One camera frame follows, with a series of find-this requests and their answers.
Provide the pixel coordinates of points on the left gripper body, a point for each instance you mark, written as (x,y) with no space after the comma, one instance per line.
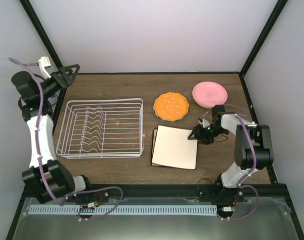
(55,88)

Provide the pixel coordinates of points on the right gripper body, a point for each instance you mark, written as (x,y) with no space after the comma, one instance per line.
(206,135)

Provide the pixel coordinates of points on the cream square plate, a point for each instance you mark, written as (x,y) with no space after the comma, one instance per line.
(173,149)

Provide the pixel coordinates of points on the teal dotted plate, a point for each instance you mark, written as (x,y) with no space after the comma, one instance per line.
(166,121)

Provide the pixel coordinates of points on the square floral plate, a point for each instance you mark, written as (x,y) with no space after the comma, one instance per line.
(153,146)

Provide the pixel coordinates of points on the orange dotted scalloped plate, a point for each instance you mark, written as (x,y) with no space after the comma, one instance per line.
(171,107)

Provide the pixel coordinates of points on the pink round plate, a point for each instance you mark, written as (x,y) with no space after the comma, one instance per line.
(210,90)

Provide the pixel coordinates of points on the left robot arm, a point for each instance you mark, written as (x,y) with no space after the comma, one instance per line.
(47,178)

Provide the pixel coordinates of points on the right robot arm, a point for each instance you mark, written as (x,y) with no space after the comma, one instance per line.
(253,149)

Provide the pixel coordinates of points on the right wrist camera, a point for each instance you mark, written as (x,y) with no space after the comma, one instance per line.
(203,122)

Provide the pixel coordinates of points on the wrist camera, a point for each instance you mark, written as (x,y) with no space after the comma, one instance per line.
(203,122)
(44,64)

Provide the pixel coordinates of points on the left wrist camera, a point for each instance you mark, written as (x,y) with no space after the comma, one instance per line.
(44,64)

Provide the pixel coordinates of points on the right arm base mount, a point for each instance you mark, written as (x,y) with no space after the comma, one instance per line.
(211,193)

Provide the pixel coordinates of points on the white wire dish rack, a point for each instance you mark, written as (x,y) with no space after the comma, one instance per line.
(93,129)

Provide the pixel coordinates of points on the black front frame rail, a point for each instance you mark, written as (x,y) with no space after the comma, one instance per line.
(187,191)

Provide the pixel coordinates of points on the slotted cable duct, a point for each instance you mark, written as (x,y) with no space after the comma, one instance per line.
(194,210)

